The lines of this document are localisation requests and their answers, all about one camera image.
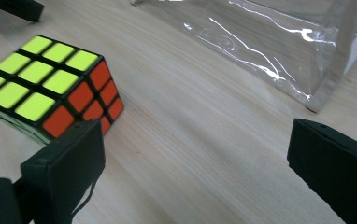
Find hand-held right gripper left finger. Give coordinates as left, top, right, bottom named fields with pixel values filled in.
left=20, top=119, right=107, bottom=224

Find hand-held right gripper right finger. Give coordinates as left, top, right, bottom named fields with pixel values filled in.
left=286, top=118, right=357, bottom=224

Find colourful puzzle cube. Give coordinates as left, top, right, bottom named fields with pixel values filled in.
left=0, top=34, right=125, bottom=146

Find clear plastic zipper bag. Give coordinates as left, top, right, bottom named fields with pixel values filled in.
left=131, top=0, right=357, bottom=114

